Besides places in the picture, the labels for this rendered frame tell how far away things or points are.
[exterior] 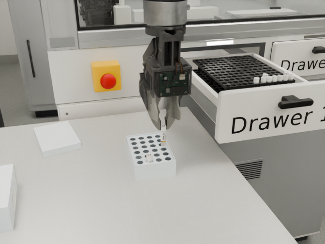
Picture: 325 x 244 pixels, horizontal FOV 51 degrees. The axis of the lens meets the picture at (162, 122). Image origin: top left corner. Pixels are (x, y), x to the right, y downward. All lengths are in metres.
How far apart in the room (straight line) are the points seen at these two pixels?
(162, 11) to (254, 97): 0.25
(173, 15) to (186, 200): 0.33
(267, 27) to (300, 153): 0.51
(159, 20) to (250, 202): 0.36
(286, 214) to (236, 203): 0.87
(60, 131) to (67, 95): 0.13
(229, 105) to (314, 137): 0.71
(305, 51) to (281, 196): 0.58
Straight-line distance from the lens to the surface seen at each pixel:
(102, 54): 0.92
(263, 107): 0.71
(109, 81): 0.87
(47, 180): 0.72
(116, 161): 0.75
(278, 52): 1.08
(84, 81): 0.94
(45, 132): 0.87
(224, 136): 0.70
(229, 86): 0.78
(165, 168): 0.68
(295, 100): 0.70
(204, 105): 0.79
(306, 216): 1.58
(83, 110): 0.97
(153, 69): 0.58
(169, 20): 0.58
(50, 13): 0.90
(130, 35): 0.92
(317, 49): 1.12
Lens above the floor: 1.17
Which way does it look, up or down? 27 degrees down
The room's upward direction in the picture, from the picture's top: straight up
